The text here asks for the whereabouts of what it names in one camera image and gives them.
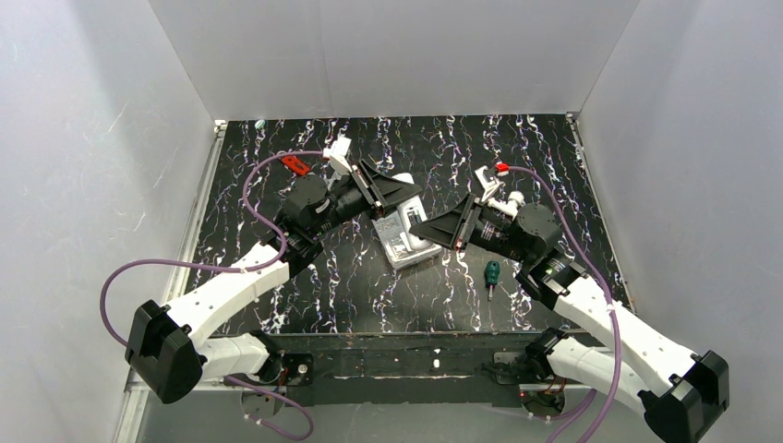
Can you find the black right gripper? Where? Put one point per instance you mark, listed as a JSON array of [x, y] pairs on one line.
[[465, 223]]

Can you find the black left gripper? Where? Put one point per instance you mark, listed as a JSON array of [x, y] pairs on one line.
[[368, 194]]

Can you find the white remote control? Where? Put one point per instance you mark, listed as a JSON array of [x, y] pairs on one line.
[[411, 212]]

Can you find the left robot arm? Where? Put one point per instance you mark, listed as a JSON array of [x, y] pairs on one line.
[[171, 346]]

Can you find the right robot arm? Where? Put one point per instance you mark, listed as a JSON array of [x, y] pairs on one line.
[[679, 393]]

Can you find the clear plastic screw box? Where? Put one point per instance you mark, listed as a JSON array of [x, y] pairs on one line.
[[400, 247]]

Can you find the white plastic faucet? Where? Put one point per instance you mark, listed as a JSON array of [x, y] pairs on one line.
[[509, 207]]

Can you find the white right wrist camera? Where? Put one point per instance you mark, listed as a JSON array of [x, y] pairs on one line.
[[489, 178]]

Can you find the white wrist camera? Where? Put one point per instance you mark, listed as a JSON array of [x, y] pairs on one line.
[[336, 155], [489, 178]]

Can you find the green handled screwdriver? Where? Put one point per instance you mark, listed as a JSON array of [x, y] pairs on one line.
[[491, 277]]

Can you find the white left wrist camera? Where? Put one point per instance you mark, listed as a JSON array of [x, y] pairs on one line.
[[336, 155]]

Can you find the red handled adjustable wrench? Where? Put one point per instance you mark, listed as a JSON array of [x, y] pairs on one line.
[[295, 165]]

